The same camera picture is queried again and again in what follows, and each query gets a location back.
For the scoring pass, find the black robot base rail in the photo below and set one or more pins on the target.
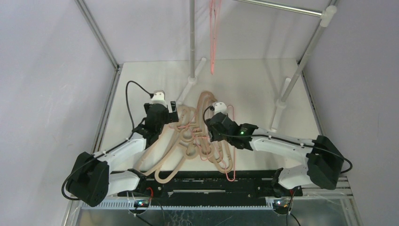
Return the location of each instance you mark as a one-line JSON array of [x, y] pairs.
[[196, 189]]

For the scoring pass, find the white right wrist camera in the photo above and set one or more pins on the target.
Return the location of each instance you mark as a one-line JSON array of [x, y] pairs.
[[220, 107]]

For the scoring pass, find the right controller board with wires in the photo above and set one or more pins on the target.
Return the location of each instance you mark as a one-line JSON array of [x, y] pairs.
[[284, 206]]

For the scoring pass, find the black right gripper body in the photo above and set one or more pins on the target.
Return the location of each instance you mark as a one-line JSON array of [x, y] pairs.
[[216, 124]]

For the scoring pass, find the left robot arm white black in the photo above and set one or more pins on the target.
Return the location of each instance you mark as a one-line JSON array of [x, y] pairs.
[[93, 176]]

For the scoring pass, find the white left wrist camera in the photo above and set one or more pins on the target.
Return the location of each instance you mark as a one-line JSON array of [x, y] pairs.
[[159, 98]]

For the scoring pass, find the beige plastic hanger leftmost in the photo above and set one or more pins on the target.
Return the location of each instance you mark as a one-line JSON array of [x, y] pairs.
[[152, 149]]

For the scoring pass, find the left controller board with wires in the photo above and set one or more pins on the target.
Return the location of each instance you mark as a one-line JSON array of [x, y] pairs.
[[141, 205]]

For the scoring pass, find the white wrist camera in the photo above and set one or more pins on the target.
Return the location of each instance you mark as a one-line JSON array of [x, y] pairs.
[[159, 98], [220, 107]]

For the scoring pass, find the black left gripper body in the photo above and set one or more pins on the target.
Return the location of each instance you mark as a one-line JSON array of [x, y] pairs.
[[165, 121]]

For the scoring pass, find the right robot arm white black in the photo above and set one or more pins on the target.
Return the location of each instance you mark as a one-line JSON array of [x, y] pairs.
[[320, 162]]

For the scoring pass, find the controller board with wires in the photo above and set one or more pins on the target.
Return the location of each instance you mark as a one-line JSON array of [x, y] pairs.
[[141, 205], [284, 206]]

